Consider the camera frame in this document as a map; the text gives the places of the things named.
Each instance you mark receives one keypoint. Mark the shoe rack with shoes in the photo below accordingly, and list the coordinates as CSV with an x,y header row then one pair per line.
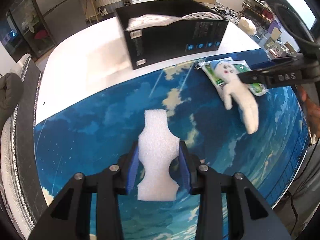
x,y
257,11

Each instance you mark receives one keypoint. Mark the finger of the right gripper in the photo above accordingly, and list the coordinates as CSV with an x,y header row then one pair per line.
x,y
281,79
278,64

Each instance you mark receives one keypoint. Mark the cream fluffy object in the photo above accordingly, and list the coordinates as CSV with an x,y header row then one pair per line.
x,y
247,26

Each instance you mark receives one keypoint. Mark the white foam piece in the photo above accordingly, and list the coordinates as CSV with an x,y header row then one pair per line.
x,y
157,148

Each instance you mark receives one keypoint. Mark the white plush doll blue hat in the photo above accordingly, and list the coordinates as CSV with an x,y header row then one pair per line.
x,y
235,90

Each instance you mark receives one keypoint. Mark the dark glass cabinet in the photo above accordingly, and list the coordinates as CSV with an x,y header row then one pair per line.
x,y
23,31

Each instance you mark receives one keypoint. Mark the black storage box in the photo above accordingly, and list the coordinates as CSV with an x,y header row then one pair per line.
x,y
160,30

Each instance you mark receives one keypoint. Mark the woven laundry basket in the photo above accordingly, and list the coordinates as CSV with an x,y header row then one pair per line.
x,y
106,7

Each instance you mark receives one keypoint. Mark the grey refrigerator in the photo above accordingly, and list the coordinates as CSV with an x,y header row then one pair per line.
x,y
63,18

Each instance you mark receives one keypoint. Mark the glass side table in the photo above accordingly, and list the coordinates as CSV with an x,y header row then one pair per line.
x,y
275,40

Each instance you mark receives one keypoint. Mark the bed with grey mattress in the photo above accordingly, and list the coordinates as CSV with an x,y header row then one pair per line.
x,y
22,199

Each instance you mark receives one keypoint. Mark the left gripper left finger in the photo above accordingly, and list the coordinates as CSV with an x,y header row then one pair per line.
x,y
68,215

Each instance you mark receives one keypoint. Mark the person's hand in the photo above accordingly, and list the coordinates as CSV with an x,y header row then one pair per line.
x,y
308,95

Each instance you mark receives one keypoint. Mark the blue sky desk mat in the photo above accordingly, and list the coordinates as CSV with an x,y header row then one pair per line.
x,y
93,133

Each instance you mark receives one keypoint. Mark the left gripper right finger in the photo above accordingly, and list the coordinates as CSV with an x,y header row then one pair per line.
x,y
249,214

